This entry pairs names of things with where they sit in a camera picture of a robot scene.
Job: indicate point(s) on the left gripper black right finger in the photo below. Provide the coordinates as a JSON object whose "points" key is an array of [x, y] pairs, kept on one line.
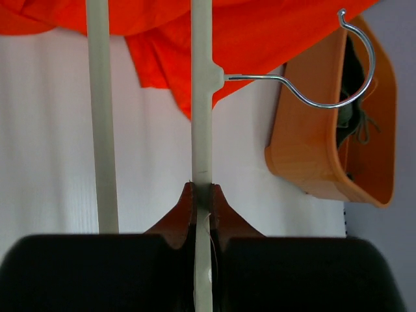
{"points": [[253, 272]]}

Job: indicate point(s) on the white plastic hanger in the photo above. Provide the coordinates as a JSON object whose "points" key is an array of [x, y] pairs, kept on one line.
{"points": [[207, 78]]}

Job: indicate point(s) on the orange shorts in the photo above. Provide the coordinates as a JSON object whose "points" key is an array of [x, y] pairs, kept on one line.
{"points": [[165, 38]]}

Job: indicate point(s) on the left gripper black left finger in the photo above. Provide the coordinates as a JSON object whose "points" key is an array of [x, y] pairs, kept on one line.
{"points": [[151, 271]]}

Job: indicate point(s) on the orange plastic basket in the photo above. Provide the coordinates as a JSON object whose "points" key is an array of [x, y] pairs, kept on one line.
{"points": [[303, 148]]}

